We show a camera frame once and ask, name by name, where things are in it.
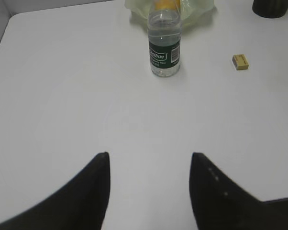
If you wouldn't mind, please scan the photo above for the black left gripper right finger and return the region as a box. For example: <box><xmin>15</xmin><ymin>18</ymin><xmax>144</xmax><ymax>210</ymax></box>
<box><xmin>189</xmin><ymin>152</ymin><xmax>288</xmax><ymax>230</ymax></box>

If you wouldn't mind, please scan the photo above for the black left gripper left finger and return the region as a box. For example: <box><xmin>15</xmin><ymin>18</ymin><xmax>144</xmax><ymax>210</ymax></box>
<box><xmin>0</xmin><ymin>152</ymin><xmax>110</xmax><ymax>230</ymax></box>

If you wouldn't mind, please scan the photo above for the clear water bottle green label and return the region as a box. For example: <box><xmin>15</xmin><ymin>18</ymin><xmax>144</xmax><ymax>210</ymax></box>
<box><xmin>147</xmin><ymin>7</ymin><xmax>182</xmax><ymax>77</ymax></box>

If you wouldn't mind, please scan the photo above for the yellow mango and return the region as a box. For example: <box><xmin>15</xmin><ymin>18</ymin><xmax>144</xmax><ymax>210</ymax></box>
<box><xmin>154</xmin><ymin>0</ymin><xmax>180</xmax><ymax>10</ymax></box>

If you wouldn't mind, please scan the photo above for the yellow eraser left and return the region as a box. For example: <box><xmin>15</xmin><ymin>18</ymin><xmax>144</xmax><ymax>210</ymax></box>
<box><xmin>232</xmin><ymin>54</ymin><xmax>249</xmax><ymax>70</ymax></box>

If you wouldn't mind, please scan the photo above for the pale green wavy glass plate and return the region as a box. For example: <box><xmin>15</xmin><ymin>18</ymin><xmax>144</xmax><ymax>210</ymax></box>
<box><xmin>124</xmin><ymin>0</ymin><xmax>215</xmax><ymax>32</ymax></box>

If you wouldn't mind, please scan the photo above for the black mesh pen holder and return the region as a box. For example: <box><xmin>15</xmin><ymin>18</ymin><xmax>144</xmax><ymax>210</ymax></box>
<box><xmin>252</xmin><ymin>0</ymin><xmax>288</xmax><ymax>18</ymax></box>

